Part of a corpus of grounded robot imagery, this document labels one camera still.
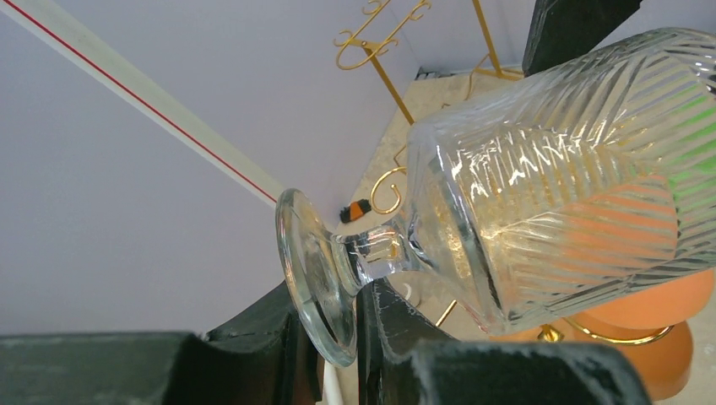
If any black orange small clip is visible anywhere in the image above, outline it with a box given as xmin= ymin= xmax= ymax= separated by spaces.
xmin=339 ymin=198 xmax=372 ymax=224

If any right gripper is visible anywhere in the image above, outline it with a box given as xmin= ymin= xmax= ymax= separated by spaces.
xmin=522 ymin=0 xmax=641 ymax=77

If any orange wine glass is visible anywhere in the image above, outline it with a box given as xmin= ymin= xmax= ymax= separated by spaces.
xmin=490 ymin=269 xmax=715 ymax=401

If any gold wire bottle rack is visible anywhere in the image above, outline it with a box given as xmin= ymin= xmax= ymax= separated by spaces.
xmin=334 ymin=0 xmax=527 ymax=127

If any white PVC pipe frame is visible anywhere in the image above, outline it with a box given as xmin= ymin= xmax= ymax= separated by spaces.
xmin=320 ymin=363 xmax=344 ymax=405

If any clear ribbed wine glass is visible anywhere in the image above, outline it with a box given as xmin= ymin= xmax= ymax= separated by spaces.
xmin=275 ymin=28 xmax=715 ymax=366

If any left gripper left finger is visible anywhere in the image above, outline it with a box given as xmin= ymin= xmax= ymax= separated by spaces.
xmin=1 ymin=284 xmax=323 ymax=404

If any green wine glass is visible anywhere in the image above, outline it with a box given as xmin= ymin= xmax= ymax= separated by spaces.
xmin=669 ymin=83 xmax=715 ymax=206

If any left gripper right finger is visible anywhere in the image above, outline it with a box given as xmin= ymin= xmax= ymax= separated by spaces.
xmin=356 ymin=281 xmax=651 ymax=404

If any gold wine glass rack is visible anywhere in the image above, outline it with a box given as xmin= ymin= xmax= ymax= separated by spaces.
xmin=369 ymin=145 xmax=675 ymax=348

